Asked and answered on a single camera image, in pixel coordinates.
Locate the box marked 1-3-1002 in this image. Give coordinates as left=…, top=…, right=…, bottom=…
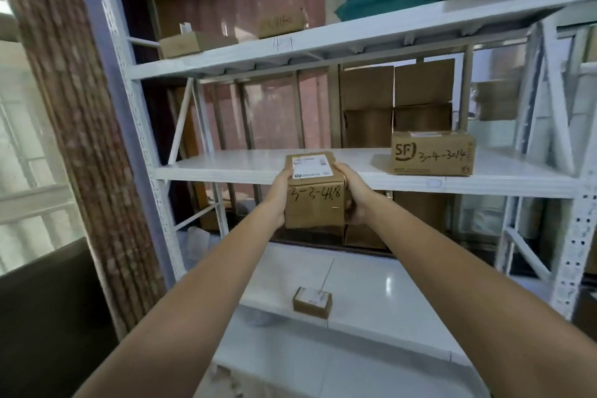
left=158, top=31, right=239, bottom=60

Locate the grey sliding window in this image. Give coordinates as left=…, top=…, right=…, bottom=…
left=149, top=0, right=597, bottom=263

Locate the bright glass window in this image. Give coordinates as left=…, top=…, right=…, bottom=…
left=0, top=0, right=87, bottom=277

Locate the person's left forearm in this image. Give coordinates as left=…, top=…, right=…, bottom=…
left=72, top=211, right=285, bottom=398

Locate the cardboard box with black logo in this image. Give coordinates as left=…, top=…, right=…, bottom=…
left=391, top=131, right=476, bottom=177

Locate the flattened brown carton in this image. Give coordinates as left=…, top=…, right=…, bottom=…
left=393, top=58, right=456, bottom=235
left=339, top=65, right=396, bottom=249

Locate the brown patterned curtain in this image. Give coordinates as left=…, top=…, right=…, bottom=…
left=0, top=0, right=167, bottom=340

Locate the person's left hand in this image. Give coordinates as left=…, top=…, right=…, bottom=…
left=261, top=168, right=295, bottom=229

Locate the person's right forearm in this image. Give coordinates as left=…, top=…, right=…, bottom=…
left=363, top=199, right=597, bottom=398

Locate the cube box marked 3-3-418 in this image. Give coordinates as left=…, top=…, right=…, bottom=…
left=284, top=152, right=351, bottom=229

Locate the small box marked 2-3-8160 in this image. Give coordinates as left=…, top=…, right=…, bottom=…
left=257, top=9, right=310, bottom=39

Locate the person's right hand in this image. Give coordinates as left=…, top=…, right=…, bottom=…
left=331, top=162, right=388, bottom=226

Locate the labelled box shelved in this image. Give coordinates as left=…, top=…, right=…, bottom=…
left=292, top=286, right=333, bottom=319

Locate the white metal shelving rack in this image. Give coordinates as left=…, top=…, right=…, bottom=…
left=101, top=0, right=597, bottom=398

